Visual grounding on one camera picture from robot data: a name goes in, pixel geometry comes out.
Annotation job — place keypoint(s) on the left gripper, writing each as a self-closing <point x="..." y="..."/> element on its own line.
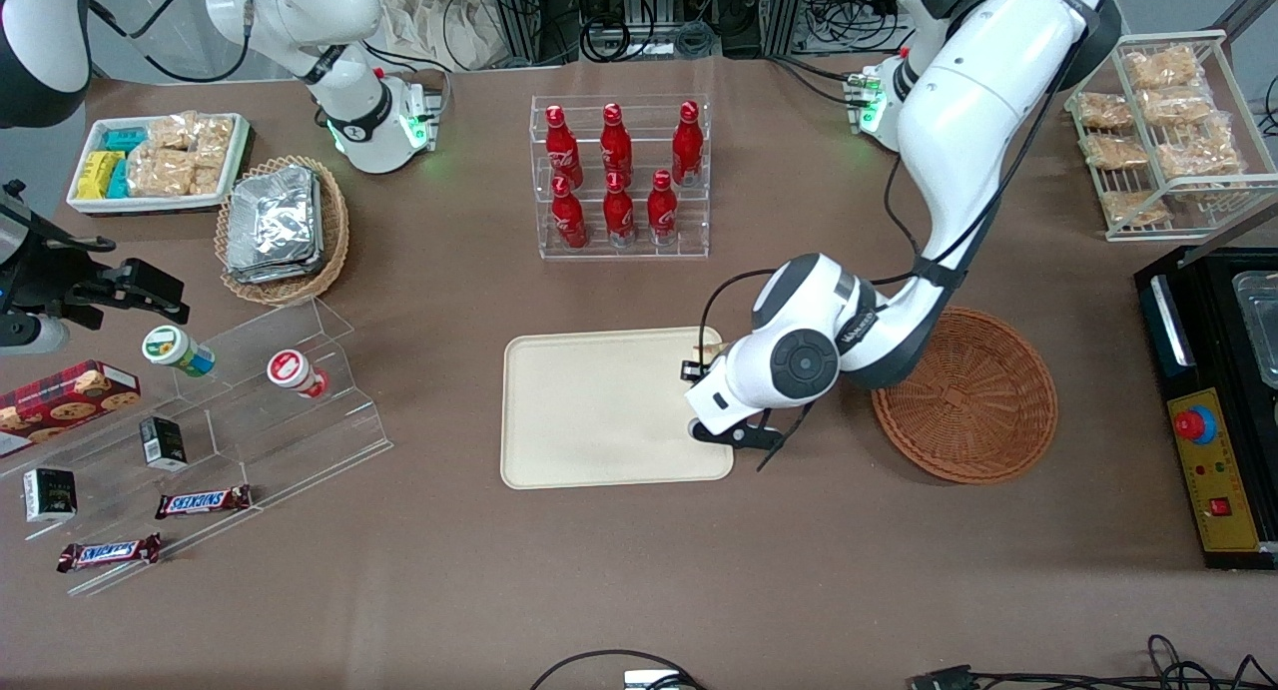
<point x="689" y="370"/>

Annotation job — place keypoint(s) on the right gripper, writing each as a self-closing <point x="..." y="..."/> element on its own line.
<point x="62" y="283"/>

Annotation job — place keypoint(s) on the triangle sandwich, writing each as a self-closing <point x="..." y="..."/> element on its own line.
<point x="711" y="351"/>

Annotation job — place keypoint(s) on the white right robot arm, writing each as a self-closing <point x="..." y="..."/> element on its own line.
<point x="300" y="11"/>

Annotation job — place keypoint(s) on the cream plastic tray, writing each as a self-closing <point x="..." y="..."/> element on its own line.
<point x="589" y="410"/>

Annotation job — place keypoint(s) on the oval tan wicker basket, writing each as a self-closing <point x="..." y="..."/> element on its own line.
<point x="290" y="293"/>

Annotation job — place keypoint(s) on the round brown wicker basket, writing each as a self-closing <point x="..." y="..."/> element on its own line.
<point x="978" y="410"/>

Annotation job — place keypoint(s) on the green lid drink cup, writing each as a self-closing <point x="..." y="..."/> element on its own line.
<point x="170" y="347"/>

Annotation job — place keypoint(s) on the white rectangular snack bin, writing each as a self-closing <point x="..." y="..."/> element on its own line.
<point x="100" y="207"/>

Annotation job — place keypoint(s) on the teal snack pack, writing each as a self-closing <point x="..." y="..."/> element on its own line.
<point x="125" y="139"/>
<point x="119" y="181"/>

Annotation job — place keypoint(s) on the clear bagged rice cracker pack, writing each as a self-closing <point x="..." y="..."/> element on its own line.
<point x="208" y="174"/>
<point x="1173" y="106"/>
<point x="1198" y="153"/>
<point x="1103" y="111"/>
<point x="1163" y="68"/>
<point x="1133" y="209"/>
<point x="160" y="173"/>
<point x="215" y="133"/>
<point x="172" y="131"/>
<point x="1115" y="152"/>

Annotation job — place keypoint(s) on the yellow snack pack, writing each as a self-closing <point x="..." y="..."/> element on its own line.
<point x="97" y="174"/>

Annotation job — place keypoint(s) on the red tartan cookie box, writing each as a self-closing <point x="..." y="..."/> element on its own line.
<point x="60" y="400"/>

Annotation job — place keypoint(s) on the clear acrylic bottle rack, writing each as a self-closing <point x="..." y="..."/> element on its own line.
<point x="599" y="254"/>

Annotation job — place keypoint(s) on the silver foil container stack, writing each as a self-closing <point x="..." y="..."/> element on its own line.
<point x="270" y="221"/>

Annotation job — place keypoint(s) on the small black carton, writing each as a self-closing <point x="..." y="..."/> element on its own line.
<point x="162" y="442"/>
<point x="50" y="495"/>

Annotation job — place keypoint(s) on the red cola aluminium bottle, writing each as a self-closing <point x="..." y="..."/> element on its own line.
<point x="616" y="146"/>
<point x="662" y="213"/>
<point x="619" y="216"/>
<point x="569" y="221"/>
<point x="561" y="146"/>
<point x="687" y="146"/>

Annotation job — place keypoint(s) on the red lid drink cup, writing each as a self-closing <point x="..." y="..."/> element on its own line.
<point x="290" y="368"/>

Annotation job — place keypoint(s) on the brown snickers bar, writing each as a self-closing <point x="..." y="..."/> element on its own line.
<point x="110" y="552"/>
<point x="200" y="502"/>

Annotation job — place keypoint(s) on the clear acrylic stepped stand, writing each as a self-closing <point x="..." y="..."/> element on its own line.
<point x="300" y="450"/>

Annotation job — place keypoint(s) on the small white device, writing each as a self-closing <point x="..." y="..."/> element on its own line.
<point x="649" y="680"/>

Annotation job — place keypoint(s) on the white cloth bag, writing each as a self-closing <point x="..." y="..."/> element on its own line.
<point x="439" y="21"/>

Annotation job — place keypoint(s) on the black control box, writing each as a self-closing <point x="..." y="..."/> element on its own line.
<point x="1153" y="370"/>

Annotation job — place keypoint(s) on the red emergency stop button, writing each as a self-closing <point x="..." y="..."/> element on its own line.
<point x="1195" y="425"/>

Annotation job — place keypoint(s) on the clear metal-rimmed container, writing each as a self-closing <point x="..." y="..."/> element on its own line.
<point x="1260" y="321"/>

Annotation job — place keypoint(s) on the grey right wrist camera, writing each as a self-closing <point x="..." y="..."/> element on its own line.
<point x="35" y="336"/>

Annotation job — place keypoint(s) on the aluminium frame profile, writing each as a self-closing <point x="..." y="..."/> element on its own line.
<point x="784" y="11"/>
<point x="519" y="11"/>

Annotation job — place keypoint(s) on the small red rocker switch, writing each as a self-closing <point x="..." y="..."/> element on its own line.
<point x="1220" y="506"/>

